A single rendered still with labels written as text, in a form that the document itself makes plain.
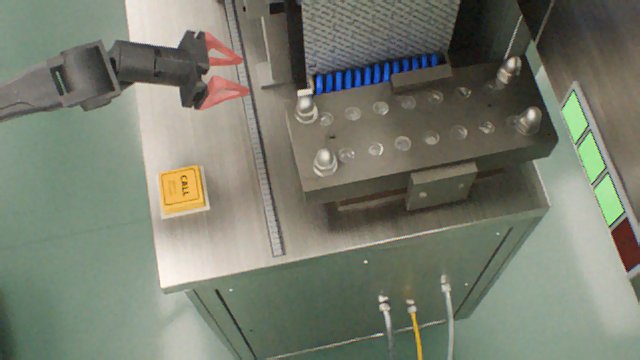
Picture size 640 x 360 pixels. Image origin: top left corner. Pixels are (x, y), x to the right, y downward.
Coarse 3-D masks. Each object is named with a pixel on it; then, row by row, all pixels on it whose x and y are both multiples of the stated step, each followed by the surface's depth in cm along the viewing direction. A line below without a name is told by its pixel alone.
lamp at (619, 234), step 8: (624, 224) 84; (616, 232) 86; (624, 232) 84; (616, 240) 87; (624, 240) 85; (632, 240) 83; (624, 248) 85; (632, 248) 83; (624, 256) 86; (632, 256) 83; (624, 264) 86; (632, 264) 84
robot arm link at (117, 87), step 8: (96, 40) 97; (72, 48) 95; (80, 48) 95; (96, 48) 98; (104, 48) 97; (104, 56) 97; (104, 64) 97; (104, 72) 99; (112, 72) 98; (112, 80) 97; (112, 88) 98; (120, 88) 106; (104, 96) 97; (112, 96) 98; (80, 104) 97; (88, 104) 96; (96, 104) 96; (104, 104) 97
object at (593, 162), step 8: (592, 136) 88; (584, 144) 90; (592, 144) 88; (584, 152) 91; (592, 152) 88; (584, 160) 91; (592, 160) 89; (600, 160) 87; (592, 168) 89; (600, 168) 87; (592, 176) 90
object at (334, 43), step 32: (352, 0) 98; (384, 0) 100; (416, 0) 101; (448, 0) 103; (320, 32) 103; (352, 32) 105; (384, 32) 107; (416, 32) 108; (448, 32) 110; (320, 64) 111; (352, 64) 113
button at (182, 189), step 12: (192, 168) 119; (168, 180) 118; (180, 180) 118; (192, 180) 118; (168, 192) 117; (180, 192) 117; (192, 192) 117; (168, 204) 116; (180, 204) 116; (192, 204) 117; (204, 204) 118
